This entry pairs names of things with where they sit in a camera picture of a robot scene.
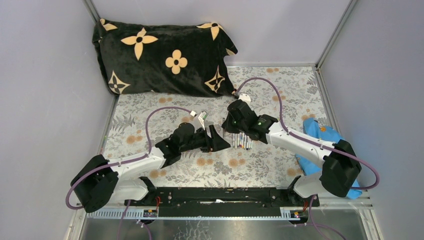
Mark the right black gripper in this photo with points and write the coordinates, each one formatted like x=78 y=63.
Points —
x=228 y=127

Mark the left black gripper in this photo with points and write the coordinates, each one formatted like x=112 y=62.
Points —
x=215 y=143

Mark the brown marker pen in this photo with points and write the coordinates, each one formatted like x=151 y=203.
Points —
x=233 y=137

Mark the green cap marker pen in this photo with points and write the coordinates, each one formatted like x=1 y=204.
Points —
x=241 y=144

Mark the dark green end marker pen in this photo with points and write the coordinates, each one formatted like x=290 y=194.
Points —
x=245 y=142

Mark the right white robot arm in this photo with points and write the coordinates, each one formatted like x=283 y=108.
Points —
x=296 y=142

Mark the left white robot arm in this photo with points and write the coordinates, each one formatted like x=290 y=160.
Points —
x=102 y=181

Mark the floral table mat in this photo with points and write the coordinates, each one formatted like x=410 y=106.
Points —
x=288 y=92

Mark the black pillow with beige flowers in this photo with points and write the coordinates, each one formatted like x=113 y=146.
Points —
x=173 y=59

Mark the blue cloth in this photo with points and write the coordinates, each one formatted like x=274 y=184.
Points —
x=338 y=170

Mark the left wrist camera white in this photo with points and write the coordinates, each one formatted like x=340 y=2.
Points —
x=200 y=119

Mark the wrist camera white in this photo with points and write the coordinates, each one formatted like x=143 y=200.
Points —
x=245 y=98
x=200 y=119

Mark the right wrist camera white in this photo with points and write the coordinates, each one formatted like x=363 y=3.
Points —
x=245 y=98

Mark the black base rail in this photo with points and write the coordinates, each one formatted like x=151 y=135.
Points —
x=209 y=202

